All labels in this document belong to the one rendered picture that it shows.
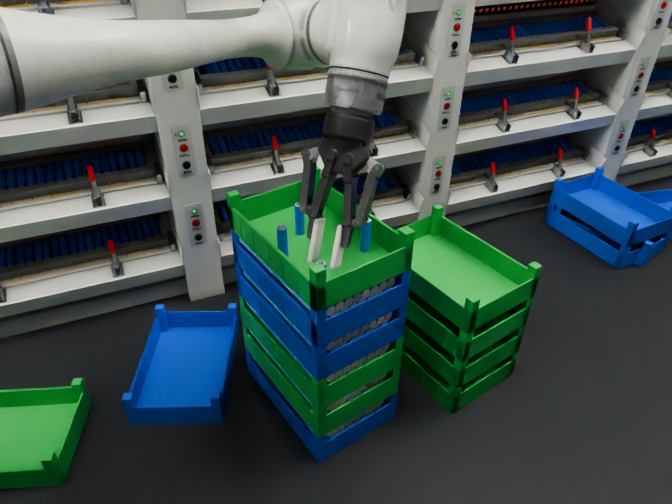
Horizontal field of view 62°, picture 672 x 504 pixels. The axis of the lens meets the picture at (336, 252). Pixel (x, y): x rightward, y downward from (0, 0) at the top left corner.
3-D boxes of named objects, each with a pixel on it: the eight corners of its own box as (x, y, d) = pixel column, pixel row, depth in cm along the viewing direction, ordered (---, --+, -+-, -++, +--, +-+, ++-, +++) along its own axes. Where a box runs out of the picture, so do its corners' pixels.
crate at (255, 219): (411, 269, 97) (415, 231, 92) (315, 313, 87) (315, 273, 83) (316, 198, 117) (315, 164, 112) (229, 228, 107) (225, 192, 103)
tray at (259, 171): (422, 161, 158) (435, 121, 147) (211, 202, 138) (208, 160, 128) (392, 118, 169) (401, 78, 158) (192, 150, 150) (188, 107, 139)
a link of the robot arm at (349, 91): (378, 73, 76) (369, 117, 77) (396, 83, 84) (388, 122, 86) (318, 64, 79) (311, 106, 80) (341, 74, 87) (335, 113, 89)
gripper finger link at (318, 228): (318, 220, 85) (314, 219, 86) (310, 263, 87) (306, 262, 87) (326, 218, 88) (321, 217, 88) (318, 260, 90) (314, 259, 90)
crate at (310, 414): (398, 391, 116) (401, 364, 111) (318, 439, 106) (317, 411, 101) (318, 312, 135) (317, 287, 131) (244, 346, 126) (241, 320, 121)
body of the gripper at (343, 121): (315, 105, 81) (305, 169, 83) (370, 115, 78) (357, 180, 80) (335, 111, 88) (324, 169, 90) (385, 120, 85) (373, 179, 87)
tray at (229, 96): (430, 91, 146) (444, 43, 135) (200, 125, 126) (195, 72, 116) (396, 50, 157) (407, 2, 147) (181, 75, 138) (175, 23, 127)
